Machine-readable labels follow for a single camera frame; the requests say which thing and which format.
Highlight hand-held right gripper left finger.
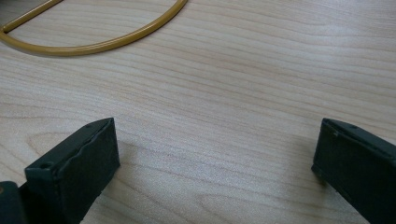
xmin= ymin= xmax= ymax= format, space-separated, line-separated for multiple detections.
xmin=18 ymin=117 xmax=121 ymax=224

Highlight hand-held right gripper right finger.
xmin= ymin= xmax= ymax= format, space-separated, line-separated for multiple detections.
xmin=311 ymin=118 xmax=396 ymax=224

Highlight gold metal wire rack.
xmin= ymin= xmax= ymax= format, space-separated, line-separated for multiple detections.
xmin=0 ymin=0 xmax=189 ymax=57

